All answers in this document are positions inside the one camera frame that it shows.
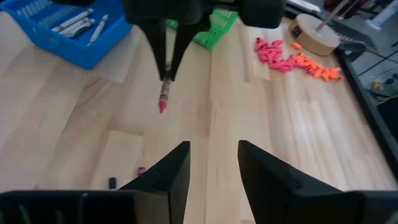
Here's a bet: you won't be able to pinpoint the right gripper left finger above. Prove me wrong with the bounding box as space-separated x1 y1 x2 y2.
119 141 191 224

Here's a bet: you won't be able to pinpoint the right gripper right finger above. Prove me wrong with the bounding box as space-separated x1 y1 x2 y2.
238 139 366 224

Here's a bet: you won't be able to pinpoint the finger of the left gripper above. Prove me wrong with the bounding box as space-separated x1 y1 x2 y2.
169 22 209 82
138 22 169 82

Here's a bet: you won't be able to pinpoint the light pink crayon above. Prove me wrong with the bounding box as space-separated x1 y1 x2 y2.
158 60 174 114

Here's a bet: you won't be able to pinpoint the blue plastic basket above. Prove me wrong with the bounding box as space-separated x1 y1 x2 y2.
0 0 134 71

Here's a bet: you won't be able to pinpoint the green plastic basket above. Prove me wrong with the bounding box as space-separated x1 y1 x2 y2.
164 9 239 52

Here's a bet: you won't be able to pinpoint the pink foam earplugs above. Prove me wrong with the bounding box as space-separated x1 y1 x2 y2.
253 37 297 73

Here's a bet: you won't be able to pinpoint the white cylinder table lamp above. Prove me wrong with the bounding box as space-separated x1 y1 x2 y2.
287 0 358 57

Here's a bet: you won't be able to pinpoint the orange foam earplugs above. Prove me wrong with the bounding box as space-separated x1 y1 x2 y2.
290 42 345 83

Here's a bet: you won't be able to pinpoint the black aluminium table frame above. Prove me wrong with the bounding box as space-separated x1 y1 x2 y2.
334 42 398 180

